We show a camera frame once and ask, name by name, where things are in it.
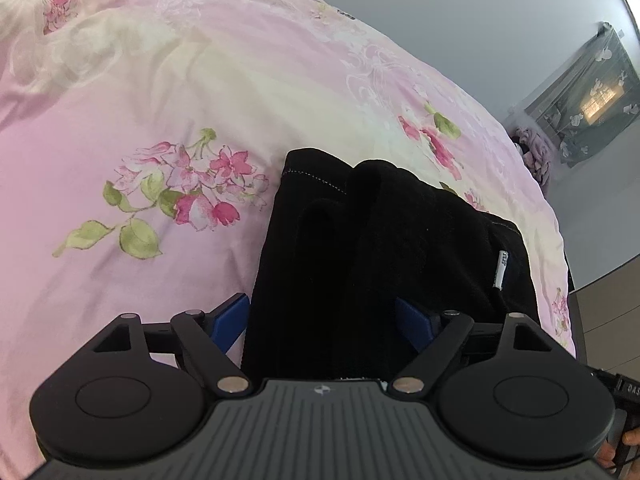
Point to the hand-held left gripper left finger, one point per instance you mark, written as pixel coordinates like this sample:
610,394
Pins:
230,320

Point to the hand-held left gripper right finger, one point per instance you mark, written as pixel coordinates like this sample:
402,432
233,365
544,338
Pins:
417,322

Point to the black pants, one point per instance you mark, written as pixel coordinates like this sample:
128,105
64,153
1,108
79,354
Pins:
375,260

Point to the person's right hand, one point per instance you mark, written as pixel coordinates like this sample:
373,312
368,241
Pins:
607,455

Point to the purple cloth pile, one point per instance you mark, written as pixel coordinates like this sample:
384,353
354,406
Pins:
537,147

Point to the pink floral blanket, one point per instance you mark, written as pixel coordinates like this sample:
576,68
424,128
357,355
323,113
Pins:
150,85

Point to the grey printed curtain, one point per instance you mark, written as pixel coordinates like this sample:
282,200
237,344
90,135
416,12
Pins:
590,100

